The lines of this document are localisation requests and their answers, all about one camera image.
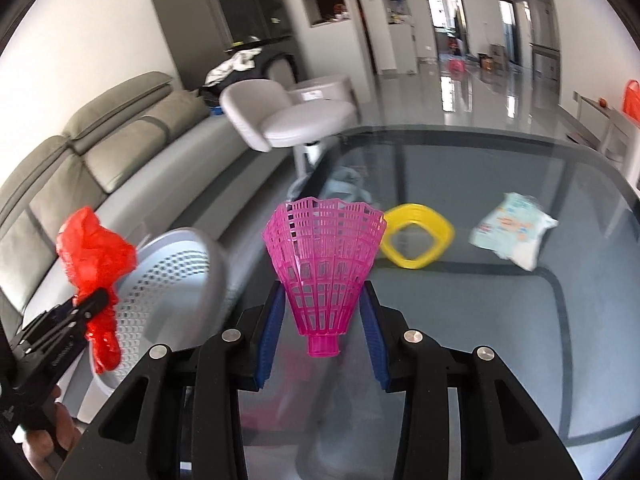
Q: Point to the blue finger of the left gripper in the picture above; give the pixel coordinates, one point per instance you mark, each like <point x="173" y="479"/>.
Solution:
<point x="58" y="321"/>

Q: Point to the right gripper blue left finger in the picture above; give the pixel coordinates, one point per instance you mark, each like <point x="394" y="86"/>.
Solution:
<point x="268" y="332"/>

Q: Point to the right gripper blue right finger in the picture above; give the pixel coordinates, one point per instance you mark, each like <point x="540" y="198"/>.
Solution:
<point x="374" y="337"/>

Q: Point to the red plastic bag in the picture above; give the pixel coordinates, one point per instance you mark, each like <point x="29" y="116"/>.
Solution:
<point x="95" y="257"/>

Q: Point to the pink plastic shuttlecock cone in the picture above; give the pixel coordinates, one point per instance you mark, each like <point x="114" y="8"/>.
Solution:
<point x="322" y="252"/>

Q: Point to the grey perforated trash bin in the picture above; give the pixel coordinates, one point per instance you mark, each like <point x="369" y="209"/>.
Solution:
<point x="174" y="297"/>

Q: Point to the person's left hand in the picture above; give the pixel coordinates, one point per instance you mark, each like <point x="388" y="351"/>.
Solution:
<point x="39" y="446"/>

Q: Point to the grey leather sofa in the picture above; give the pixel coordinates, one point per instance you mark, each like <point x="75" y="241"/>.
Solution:
<point x="146" y="158"/>

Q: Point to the white tissue packet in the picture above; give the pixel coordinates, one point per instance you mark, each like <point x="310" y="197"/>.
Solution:
<point x="514" y="230"/>

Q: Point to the white swivel stool chair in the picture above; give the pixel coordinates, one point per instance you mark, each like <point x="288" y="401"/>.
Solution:
<point x="266" y="117"/>

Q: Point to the pile of clothes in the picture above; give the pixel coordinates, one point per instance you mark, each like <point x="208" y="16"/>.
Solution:
<point x="258" y="63"/>

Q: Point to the pink bucket on floor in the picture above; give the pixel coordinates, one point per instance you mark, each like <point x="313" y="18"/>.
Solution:
<point x="456" y="67"/>

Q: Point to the orange bag on stool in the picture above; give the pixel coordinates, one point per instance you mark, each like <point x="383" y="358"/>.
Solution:
<point x="631" y="100"/>

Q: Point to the yellow plastic ring lid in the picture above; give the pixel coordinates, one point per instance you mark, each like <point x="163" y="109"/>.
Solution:
<point x="415" y="236"/>

